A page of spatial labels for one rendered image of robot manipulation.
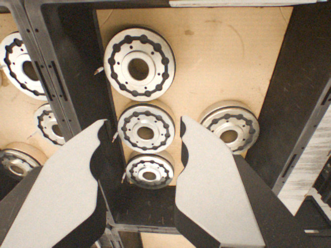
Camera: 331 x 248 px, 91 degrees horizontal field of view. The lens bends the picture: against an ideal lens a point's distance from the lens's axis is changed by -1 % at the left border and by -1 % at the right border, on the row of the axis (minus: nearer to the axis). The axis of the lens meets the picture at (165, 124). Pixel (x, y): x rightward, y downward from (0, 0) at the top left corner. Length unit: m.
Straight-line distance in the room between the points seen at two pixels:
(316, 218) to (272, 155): 1.67
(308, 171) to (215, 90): 0.51
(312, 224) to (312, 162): 1.24
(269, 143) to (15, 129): 0.50
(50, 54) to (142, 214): 0.33
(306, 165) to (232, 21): 0.54
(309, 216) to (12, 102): 1.97
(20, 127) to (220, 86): 0.41
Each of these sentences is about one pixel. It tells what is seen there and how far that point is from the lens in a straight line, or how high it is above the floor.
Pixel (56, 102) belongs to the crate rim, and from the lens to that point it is 0.23.
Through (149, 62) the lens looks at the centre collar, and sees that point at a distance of 0.24.
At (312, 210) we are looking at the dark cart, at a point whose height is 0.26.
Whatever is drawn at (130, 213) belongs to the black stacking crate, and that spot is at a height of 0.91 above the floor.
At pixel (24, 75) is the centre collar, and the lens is 0.33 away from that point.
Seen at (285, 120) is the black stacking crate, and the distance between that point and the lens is 0.28.
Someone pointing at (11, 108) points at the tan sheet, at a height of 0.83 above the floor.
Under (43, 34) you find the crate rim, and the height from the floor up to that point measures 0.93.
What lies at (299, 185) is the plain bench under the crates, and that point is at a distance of 0.78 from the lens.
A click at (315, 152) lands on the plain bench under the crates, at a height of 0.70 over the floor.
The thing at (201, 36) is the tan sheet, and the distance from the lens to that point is 0.27.
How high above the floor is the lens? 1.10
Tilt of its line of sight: 57 degrees down
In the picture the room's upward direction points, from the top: 173 degrees counter-clockwise
